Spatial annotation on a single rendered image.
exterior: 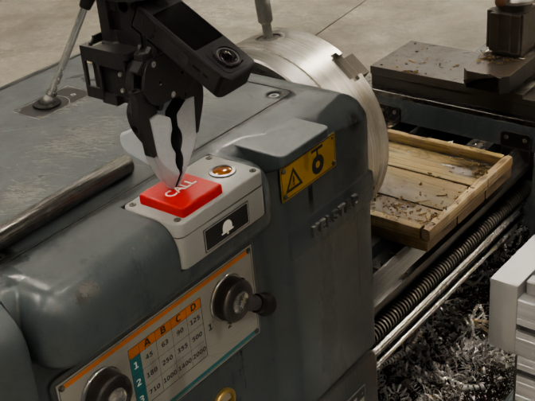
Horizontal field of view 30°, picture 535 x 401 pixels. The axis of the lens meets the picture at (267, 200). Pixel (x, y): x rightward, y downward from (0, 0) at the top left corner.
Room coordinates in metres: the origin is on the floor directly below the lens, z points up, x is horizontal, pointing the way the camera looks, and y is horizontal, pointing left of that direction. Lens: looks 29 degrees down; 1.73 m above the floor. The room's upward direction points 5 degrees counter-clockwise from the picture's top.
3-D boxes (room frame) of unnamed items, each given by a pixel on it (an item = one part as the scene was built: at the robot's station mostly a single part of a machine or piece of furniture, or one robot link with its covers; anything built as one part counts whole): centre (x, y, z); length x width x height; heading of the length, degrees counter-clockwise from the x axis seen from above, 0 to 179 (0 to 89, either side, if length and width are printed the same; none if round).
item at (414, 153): (1.58, -0.21, 0.89); 0.36 x 0.30 x 0.04; 50
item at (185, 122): (0.91, 0.09, 1.31); 0.06 x 0.03 x 0.09; 50
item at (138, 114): (0.86, 0.10, 1.36); 0.05 x 0.02 x 0.09; 140
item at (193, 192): (0.88, 0.09, 1.26); 0.06 x 0.06 x 0.02; 50
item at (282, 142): (1.01, -0.02, 1.24); 0.09 x 0.08 x 0.03; 140
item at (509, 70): (1.77, -0.48, 0.99); 0.20 x 0.10 x 0.05; 140
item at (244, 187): (0.90, 0.07, 1.23); 0.13 x 0.08 x 0.05; 140
